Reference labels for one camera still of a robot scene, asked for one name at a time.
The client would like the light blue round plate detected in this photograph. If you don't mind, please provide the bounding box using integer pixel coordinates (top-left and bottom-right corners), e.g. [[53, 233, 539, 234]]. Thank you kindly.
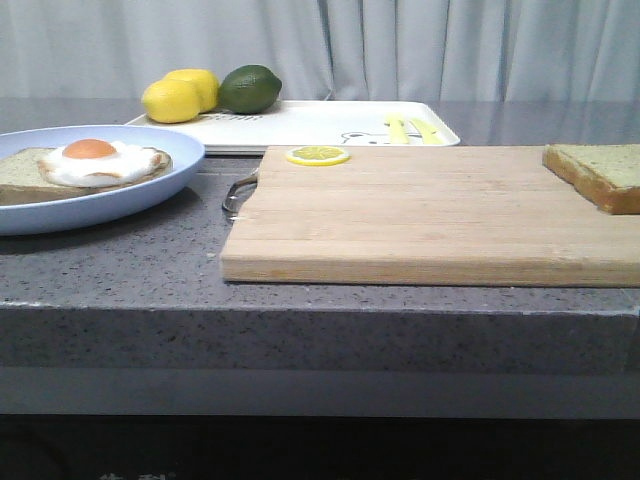
[[1, 125, 205, 236]]

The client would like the fake fried egg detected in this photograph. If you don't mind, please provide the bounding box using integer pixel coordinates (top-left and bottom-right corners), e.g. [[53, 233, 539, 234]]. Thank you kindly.
[[38, 139, 171, 188]]

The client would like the bread slice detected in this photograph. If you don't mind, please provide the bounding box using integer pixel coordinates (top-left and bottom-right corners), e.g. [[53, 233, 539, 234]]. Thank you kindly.
[[542, 144, 639, 215], [1, 147, 173, 206]]

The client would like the white bear tray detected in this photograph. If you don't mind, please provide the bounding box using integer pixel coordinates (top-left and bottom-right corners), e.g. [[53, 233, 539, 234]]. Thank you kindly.
[[123, 100, 462, 156]]

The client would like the wooden cutting board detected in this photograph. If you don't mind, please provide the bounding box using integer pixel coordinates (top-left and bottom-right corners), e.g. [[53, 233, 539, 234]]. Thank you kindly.
[[220, 146, 639, 287]]

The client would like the lemon slice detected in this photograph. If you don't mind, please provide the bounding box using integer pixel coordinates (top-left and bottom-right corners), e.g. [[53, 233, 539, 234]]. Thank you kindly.
[[285, 145, 351, 166]]

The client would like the yellow plastic fork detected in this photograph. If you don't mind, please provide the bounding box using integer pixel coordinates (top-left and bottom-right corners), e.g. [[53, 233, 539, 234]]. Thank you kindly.
[[385, 113, 410, 145]]

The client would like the yellow plastic knife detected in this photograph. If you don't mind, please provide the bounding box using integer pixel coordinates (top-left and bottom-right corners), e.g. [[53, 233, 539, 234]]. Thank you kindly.
[[409, 118, 443, 145]]

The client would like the green lime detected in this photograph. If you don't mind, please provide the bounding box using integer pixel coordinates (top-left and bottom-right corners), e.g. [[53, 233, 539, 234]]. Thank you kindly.
[[218, 64, 282, 114]]

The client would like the rear yellow lemon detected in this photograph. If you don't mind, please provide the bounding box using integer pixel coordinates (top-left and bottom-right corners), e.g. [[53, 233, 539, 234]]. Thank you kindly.
[[165, 68, 220, 113]]

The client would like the yellow lemon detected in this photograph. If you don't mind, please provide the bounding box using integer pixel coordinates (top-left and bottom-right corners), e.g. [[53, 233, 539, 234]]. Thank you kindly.
[[165, 68, 220, 113], [141, 79, 201, 124]]

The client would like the front yellow lemon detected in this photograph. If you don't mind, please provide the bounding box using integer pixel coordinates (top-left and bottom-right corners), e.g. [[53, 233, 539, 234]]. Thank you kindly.
[[141, 79, 201, 124]]

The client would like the grey curtain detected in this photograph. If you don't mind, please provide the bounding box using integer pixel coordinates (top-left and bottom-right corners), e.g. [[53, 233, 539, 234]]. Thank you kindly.
[[1, 1, 639, 101]]

